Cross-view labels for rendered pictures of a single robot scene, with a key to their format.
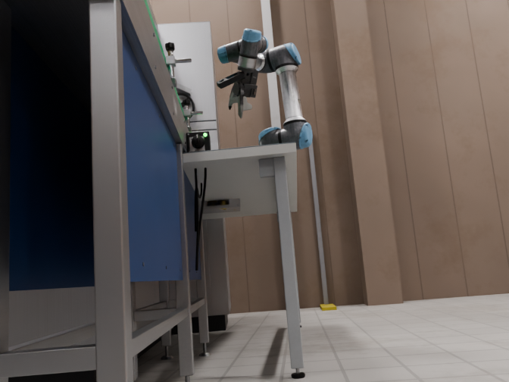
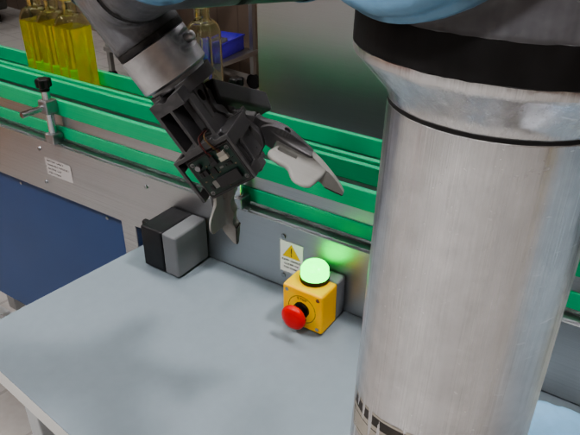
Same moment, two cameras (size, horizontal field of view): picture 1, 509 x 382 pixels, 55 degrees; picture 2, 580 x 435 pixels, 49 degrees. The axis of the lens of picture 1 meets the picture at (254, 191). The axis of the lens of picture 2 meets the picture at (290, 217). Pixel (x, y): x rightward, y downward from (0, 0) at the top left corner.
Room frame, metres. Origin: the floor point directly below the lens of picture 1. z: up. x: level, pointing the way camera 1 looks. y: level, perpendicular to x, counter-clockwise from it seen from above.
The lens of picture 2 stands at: (2.40, -0.45, 1.39)
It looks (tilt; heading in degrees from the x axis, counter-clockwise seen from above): 31 degrees down; 126
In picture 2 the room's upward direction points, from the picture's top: straight up
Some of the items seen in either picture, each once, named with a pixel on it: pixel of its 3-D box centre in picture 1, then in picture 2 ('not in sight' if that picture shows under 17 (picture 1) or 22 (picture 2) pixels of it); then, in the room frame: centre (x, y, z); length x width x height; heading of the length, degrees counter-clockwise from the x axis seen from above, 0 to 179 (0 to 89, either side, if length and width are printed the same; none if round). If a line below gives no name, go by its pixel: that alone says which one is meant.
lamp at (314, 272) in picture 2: not in sight; (314, 270); (1.97, 0.20, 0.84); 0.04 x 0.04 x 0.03
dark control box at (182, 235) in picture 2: (198, 145); (174, 242); (1.69, 0.18, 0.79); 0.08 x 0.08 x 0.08; 3
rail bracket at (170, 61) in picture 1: (179, 64); (39, 115); (1.34, 0.19, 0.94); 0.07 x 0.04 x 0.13; 93
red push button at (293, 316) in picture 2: not in sight; (297, 313); (1.98, 0.15, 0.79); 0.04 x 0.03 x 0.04; 3
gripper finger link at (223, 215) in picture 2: (245, 107); (220, 216); (1.97, 0.01, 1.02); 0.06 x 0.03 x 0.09; 114
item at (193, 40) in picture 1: (191, 100); not in sight; (3.58, 0.42, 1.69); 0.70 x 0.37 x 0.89; 3
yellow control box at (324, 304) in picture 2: not in sight; (312, 299); (1.97, 0.20, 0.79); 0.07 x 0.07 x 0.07; 3
